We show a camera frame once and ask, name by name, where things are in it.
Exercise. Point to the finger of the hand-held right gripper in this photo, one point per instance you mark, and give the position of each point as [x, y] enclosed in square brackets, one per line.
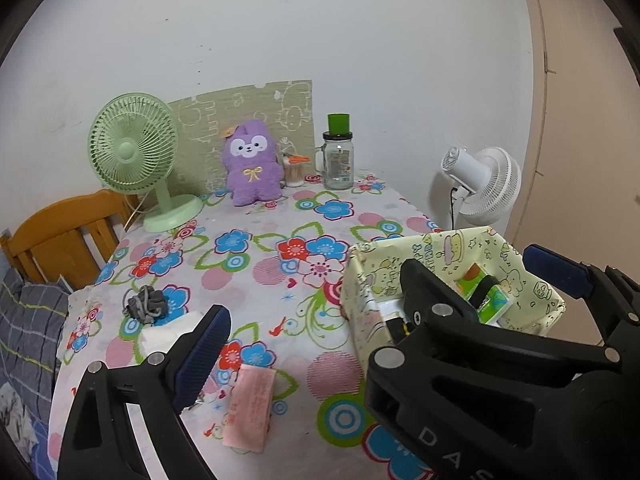
[425, 290]
[555, 270]

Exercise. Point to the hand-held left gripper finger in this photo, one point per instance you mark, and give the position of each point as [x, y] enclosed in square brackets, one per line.
[202, 355]

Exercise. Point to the yellow patterned box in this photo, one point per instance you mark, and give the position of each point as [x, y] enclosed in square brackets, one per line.
[530, 285]

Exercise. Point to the white towel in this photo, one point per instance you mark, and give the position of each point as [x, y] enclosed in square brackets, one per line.
[160, 332]

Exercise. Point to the green orange packet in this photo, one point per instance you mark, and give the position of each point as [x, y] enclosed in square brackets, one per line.
[470, 272]

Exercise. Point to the pink packet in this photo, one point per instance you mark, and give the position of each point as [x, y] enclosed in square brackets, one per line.
[250, 405]

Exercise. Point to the green tissue pack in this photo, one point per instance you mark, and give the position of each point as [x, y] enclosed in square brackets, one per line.
[494, 305]

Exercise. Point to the white standing fan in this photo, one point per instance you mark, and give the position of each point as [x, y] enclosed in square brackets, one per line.
[490, 185]

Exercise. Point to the glass jar green lid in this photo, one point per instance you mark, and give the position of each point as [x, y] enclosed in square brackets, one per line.
[337, 165]

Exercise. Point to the beige door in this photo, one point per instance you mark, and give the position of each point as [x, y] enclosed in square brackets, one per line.
[580, 110]

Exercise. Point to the plaid pillow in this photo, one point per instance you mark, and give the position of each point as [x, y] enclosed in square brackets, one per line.
[30, 330]

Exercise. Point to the toothpick jar orange lid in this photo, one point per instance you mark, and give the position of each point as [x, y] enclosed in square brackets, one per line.
[295, 172]

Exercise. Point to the wooden headboard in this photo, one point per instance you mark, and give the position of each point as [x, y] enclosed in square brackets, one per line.
[55, 235]

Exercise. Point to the purple plush toy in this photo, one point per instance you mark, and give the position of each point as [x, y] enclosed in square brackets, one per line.
[252, 170]

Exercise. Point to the crumpled white cloth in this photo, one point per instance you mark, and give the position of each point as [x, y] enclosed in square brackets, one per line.
[12, 410]

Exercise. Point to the green desk fan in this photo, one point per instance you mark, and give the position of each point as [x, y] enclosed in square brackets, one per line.
[130, 145]

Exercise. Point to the green patterned board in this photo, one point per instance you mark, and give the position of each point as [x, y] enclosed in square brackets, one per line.
[280, 105]

